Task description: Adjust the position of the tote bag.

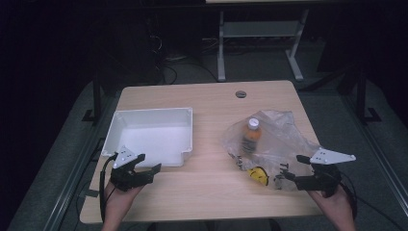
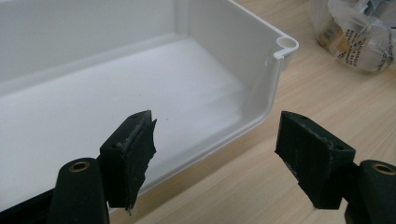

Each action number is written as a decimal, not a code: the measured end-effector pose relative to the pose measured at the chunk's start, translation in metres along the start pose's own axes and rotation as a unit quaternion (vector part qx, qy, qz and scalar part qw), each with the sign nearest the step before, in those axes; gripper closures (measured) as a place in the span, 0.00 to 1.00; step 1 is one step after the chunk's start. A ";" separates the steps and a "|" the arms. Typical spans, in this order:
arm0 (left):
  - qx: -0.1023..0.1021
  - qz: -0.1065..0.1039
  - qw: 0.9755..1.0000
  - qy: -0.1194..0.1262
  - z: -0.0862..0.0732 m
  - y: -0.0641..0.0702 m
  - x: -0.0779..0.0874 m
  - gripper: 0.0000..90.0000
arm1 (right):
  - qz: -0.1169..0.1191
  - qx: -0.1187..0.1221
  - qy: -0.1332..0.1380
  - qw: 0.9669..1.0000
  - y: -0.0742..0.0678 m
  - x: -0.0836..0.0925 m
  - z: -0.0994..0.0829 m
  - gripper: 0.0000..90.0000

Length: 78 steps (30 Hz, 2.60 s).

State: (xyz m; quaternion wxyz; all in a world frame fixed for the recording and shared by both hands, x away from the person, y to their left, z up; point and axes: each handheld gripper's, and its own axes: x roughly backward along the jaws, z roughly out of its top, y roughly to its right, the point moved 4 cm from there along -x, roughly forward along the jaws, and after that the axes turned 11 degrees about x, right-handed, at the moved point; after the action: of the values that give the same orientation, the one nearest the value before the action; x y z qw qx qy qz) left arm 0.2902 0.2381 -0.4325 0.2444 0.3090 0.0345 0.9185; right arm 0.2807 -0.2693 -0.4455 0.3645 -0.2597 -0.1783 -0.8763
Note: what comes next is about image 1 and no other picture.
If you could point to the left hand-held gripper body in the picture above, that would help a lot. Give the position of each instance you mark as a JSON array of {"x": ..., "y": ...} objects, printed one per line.
[{"x": 123, "y": 179}]

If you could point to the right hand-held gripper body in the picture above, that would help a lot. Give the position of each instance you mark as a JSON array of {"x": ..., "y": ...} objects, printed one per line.
[{"x": 322, "y": 179}]

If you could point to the white plastic tray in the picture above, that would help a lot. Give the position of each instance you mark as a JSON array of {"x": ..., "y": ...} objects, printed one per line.
[{"x": 154, "y": 138}]

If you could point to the clear printed plastic bag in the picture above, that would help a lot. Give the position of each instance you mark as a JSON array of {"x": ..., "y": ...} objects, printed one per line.
[{"x": 282, "y": 141}]

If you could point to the orange drink bottle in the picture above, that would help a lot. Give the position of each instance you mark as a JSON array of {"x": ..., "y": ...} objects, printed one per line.
[{"x": 251, "y": 138}]

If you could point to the person's left hand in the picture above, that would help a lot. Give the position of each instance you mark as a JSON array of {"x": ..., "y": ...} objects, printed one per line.
[{"x": 120, "y": 200}]

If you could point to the person's right hand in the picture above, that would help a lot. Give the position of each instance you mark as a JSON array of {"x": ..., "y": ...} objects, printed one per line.
[{"x": 335, "y": 202}]

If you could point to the black metal stand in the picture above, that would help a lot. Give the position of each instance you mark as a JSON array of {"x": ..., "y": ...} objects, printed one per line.
[
  {"x": 362, "y": 96},
  {"x": 96, "y": 99}
]

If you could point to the grey round table grommet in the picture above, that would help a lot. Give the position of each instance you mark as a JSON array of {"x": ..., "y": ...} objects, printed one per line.
[{"x": 241, "y": 94}]

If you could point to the grey metal rail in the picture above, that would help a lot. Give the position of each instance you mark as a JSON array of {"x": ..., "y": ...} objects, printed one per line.
[
  {"x": 378, "y": 150},
  {"x": 77, "y": 173}
]

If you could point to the white metal desk frame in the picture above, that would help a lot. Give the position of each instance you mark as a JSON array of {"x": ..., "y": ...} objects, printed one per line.
[{"x": 260, "y": 29}]

